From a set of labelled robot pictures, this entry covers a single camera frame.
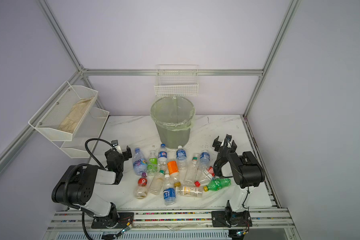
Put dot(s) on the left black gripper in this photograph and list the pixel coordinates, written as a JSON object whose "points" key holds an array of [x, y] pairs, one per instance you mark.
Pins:
{"points": [[120, 154]]}

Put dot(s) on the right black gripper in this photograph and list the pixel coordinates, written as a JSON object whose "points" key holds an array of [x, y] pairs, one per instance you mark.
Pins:
{"points": [[223, 147]]}

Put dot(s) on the large blue label bottle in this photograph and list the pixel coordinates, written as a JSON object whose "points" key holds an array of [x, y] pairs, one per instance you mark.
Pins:
{"points": [[139, 162]]}

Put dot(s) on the green lime label bottle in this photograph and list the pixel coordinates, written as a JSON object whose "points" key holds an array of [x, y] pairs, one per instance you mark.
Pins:
{"points": [[152, 163]]}

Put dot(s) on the green collar tea bottle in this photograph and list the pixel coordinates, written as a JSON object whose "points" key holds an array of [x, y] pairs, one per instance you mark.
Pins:
{"points": [[191, 173]]}

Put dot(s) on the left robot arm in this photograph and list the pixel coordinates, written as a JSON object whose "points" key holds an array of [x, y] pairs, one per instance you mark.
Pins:
{"points": [[76, 190]]}

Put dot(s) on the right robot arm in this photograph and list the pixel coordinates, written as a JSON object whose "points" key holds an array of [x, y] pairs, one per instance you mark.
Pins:
{"points": [[247, 173]]}

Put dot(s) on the green plastic bin liner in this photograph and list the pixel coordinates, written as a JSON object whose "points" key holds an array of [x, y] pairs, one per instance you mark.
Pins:
{"points": [[173, 113]]}

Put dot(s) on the grey mesh waste bin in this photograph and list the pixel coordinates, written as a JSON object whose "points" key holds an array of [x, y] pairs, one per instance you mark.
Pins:
{"points": [[173, 139]]}

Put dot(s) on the small blue label bottle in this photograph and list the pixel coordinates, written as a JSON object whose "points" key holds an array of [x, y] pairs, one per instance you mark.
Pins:
{"points": [[204, 160]]}

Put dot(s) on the pepsi blue label bottle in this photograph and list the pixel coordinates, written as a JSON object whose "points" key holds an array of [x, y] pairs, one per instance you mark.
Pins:
{"points": [[162, 156]]}

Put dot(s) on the red cap crushed bottle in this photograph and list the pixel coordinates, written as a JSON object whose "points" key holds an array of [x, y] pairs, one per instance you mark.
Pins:
{"points": [[203, 177]]}

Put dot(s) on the green cap clear bottle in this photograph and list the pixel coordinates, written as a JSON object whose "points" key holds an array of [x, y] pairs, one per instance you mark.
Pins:
{"points": [[157, 182]]}

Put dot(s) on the green soda bottle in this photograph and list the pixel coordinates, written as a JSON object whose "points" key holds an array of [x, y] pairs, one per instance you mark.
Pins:
{"points": [[217, 184]]}

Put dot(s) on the blue label water bottle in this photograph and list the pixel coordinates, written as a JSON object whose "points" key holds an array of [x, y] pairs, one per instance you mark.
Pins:
{"points": [[181, 158]]}

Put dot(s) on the orange label bottle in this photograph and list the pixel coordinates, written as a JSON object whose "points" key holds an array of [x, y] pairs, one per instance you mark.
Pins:
{"points": [[174, 172]]}

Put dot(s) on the lower white mesh shelf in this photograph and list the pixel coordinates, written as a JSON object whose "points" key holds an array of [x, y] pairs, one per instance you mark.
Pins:
{"points": [[91, 127]]}

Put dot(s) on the white mesh shelf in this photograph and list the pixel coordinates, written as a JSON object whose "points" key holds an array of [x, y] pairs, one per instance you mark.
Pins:
{"points": [[59, 119], [91, 127]]}

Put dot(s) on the blue label front bottle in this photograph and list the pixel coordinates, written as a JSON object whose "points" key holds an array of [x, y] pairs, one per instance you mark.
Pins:
{"points": [[169, 193]]}

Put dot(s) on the yellow cap clear bottle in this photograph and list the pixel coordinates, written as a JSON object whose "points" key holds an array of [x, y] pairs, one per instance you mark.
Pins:
{"points": [[188, 190]]}

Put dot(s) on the beige cloth in shelf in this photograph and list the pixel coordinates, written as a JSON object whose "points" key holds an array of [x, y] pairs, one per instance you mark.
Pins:
{"points": [[71, 121]]}

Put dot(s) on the upper white mesh shelf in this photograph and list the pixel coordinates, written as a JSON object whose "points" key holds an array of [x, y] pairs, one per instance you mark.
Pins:
{"points": [[59, 119]]}

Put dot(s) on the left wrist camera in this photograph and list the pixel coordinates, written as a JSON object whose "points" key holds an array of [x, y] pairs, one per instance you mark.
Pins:
{"points": [[116, 145]]}

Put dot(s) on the white wire wall basket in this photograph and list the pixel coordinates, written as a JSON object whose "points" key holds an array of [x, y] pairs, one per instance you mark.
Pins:
{"points": [[177, 81]]}

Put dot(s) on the aluminium front rail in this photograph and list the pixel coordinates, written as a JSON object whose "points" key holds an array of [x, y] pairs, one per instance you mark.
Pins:
{"points": [[270, 224]]}

